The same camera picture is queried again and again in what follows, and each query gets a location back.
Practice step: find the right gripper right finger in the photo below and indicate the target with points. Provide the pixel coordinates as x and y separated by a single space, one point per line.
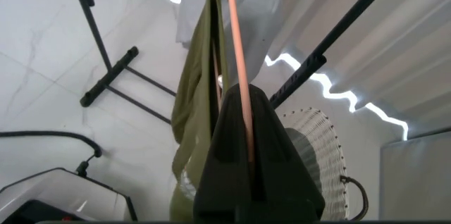
285 181

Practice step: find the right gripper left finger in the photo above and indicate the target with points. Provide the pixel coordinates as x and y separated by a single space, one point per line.
222 174

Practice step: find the green garment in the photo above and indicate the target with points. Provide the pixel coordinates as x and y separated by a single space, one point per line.
194 111

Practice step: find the pink clothes hanger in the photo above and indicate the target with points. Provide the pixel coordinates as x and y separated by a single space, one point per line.
239 58

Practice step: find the pale grey shorts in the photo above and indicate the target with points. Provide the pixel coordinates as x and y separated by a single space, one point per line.
260 23

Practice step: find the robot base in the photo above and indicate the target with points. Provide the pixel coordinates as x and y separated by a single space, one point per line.
53 188

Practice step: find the white laundry basket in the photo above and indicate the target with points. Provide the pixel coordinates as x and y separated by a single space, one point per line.
327 146

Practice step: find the black clothes rack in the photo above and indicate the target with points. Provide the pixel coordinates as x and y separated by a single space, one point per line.
109 76

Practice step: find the white curtain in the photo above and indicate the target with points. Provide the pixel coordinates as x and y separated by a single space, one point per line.
387 58

